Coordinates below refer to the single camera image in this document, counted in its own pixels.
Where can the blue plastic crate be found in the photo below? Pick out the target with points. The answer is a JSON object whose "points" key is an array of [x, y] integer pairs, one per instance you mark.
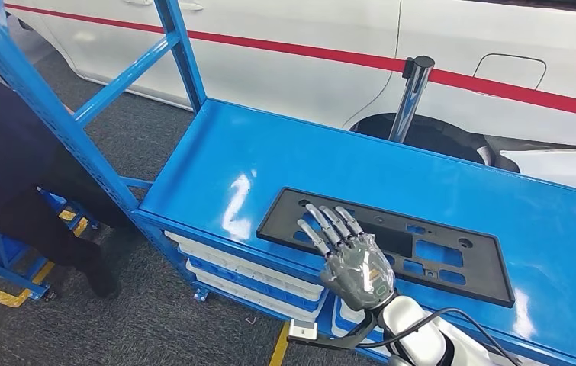
{"points": [[247, 284]]}

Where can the red barrier belt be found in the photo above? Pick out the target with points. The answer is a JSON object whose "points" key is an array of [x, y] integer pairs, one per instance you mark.
{"points": [[267, 46]]}

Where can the person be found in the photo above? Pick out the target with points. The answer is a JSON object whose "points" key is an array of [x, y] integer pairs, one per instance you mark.
{"points": [[4, 151]]}

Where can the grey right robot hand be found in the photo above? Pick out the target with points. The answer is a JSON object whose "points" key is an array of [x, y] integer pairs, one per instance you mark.
{"points": [[358, 275]]}

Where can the blue metal shelf rack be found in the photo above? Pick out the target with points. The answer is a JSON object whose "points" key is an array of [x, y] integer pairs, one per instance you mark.
{"points": [[4, 274], [318, 151]]}

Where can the black plastic bracket part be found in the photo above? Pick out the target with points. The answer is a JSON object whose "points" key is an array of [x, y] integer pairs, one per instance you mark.
{"points": [[490, 273]]}

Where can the chrome stanchion post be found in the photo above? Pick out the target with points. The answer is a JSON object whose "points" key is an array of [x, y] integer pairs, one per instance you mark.
{"points": [[409, 106]]}

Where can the white car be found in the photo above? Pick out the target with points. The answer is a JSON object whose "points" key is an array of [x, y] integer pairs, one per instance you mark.
{"points": [[292, 86]]}

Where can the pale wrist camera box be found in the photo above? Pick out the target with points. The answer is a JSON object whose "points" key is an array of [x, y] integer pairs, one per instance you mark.
{"points": [[302, 331]]}

